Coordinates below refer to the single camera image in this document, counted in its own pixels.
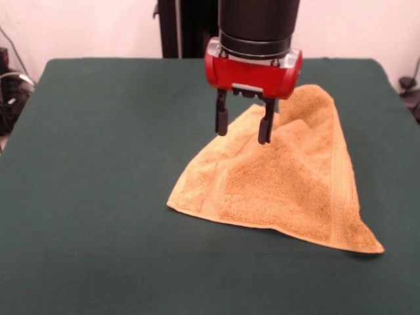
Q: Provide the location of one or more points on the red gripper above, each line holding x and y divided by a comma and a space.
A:
249, 77

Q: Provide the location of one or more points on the tan terry towel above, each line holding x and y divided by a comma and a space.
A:
279, 183

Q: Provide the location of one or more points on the dark green table cloth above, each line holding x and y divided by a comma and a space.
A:
98, 213

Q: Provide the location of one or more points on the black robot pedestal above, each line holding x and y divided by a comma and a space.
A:
187, 29

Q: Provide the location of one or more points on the black floor device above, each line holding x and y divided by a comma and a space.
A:
408, 88

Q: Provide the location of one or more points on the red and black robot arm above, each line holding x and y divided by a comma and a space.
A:
259, 23

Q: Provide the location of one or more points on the black equipment pile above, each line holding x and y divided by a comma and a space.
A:
13, 101

